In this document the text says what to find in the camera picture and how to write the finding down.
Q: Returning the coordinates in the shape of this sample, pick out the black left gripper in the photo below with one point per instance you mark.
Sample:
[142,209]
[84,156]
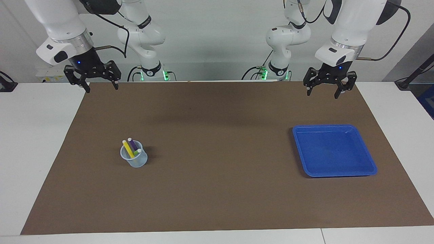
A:
[334,71]

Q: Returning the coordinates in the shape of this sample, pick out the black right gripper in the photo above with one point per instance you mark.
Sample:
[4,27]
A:
[86,61]

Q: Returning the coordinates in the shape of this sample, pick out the purple pen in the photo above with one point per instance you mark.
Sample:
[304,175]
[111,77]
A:
[132,144]

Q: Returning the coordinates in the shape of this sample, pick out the yellow pen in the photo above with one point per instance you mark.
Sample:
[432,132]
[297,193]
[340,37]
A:
[127,148]

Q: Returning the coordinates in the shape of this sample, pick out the green pen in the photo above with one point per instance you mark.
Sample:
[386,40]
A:
[137,152]

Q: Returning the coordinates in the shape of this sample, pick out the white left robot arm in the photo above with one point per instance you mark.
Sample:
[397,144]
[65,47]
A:
[352,20]

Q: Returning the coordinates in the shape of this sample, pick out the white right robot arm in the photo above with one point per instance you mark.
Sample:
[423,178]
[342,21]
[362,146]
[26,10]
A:
[61,20]

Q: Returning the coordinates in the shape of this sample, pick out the blue plastic tray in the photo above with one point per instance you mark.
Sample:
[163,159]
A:
[334,152]

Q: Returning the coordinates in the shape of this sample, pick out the white power strip box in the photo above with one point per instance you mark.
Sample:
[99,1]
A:
[51,76]

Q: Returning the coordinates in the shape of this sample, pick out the black stand with pole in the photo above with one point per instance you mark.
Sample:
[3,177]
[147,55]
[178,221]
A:
[405,83]

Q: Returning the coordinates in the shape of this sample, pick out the clear plastic cup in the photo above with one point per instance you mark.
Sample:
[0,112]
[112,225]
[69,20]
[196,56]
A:
[139,162]

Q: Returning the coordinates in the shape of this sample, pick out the blue box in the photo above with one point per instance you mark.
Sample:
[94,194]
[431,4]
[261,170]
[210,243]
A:
[428,101]

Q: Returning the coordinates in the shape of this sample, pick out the brown table mat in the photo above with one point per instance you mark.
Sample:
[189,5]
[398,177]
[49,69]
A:
[217,189]

